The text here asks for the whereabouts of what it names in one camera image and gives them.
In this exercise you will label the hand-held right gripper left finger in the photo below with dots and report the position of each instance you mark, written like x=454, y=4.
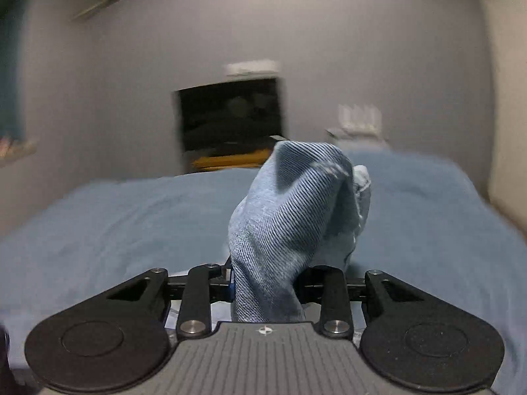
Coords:
x=232, y=287

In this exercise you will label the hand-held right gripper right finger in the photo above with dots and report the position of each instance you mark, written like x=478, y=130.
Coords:
x=334, y=288

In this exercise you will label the light blue denim garment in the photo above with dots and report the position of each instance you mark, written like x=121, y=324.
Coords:
x=288, y=222

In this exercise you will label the yellow board under television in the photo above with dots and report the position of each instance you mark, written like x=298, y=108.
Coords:
x=230, y=158

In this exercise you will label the blue fleece blanket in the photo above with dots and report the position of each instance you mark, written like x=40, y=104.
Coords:
x=103, y=222

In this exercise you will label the white shelf under router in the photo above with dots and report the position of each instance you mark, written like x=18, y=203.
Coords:
x=354, y=135

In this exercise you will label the black flat screen television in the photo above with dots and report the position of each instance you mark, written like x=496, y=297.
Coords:
x=230, y=115

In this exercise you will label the white box on television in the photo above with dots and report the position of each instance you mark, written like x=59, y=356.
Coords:
x=252, y=66

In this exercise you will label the cream door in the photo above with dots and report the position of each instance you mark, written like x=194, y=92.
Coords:
x=508, y=103

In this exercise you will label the dark teal curtain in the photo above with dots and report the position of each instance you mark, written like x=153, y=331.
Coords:
x=10, y=66

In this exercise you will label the white wall outlet panel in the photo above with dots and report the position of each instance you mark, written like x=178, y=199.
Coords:
x=360, y=117

